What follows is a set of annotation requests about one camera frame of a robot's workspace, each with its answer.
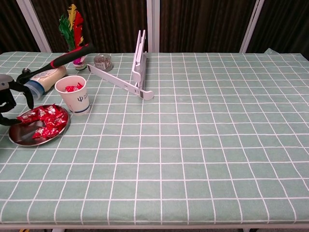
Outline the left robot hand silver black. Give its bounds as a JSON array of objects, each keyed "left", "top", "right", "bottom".
[{"left": 0, "top": 74, "right": 34, "bottom": 126}]

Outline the red candies heap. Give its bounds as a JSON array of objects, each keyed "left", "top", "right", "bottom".
[{"left": 16, "top": 103, "right": 67, "bottom": 140}]

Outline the red candies handful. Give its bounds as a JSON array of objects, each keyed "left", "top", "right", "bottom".
[{"left": 64, "top": 82, "right": 84, "bottom": 93}]

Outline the white paper cup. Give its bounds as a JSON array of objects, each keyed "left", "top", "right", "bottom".
[{"left": 55, "top": 75, "right": 91, "bottom": 116}]

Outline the mayonnaise squeeze bottle blue cap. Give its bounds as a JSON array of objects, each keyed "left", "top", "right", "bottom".
[{"left": 19, "top": 65, "right": 68, "bottom": 100}]

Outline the round silver metal plate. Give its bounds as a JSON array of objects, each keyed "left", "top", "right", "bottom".
[{"left": 8, "top": 105, "right": 70, "bottom": 147}]

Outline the dark brown curtain panel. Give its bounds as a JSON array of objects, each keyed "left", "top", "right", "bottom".
[
  {"left": 0, "top": 0, "right": 41, "bottom": 54},
  {"left": 159, "top": 0, "right": 256, "bottom": 53},
  {"left": 31, "top": 0, "right": 148, "bottom": 53},
  {"left": 246, "top": 0, "right": 309, "bottom": 60}
]

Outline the red black claw hammer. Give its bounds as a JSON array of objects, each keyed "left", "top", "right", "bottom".
[{"left": 16, "top": 43, "right": 96, "bottom": 85}]

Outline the colourful feather shuttlecock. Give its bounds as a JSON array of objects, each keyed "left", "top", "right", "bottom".
[{"left": 58, "top": 3, "right": 87, "bottom": 71}]

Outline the clear jar of paper clips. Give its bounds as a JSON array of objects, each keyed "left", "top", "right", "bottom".
[{"left": 93, "top": 54, "right": 114, "bottom": 72}]

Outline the white folding laptop stand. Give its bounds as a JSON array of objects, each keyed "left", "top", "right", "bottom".
[{"left": 86, "top": 29, "right": 155, "bottom": 100}]

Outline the green checked tablecloth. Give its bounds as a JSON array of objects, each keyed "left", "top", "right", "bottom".
[{"left": 0, "top": 48, "right": 309, "bottom": 224}]

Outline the white partition frame post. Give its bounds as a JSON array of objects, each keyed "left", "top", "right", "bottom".
[
  {"left": 146, "top": 0, "right": 160, "bottom": 53},
  {"left": 16, "top": 0, "right": 52, "bottom": 53},
  {"left": 239, "top": 0, "right": 265, "bottom": 53}
]

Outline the white table frame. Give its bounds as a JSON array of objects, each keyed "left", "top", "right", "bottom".
[{"left": 0, "top": 223, "right": 309, "bottom": 232}]

